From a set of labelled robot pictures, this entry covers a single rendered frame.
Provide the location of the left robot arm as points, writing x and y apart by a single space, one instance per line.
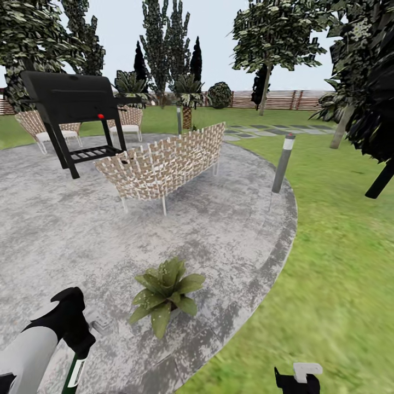
24 361

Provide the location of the garden chair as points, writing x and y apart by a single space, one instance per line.
34 125
153 177
131 120

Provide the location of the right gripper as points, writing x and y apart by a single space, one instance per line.
290 385

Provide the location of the insectifuge atomizer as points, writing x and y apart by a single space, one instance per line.
74 375

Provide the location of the charcoal grill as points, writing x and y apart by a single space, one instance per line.
66 98

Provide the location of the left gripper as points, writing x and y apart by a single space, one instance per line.
80 339

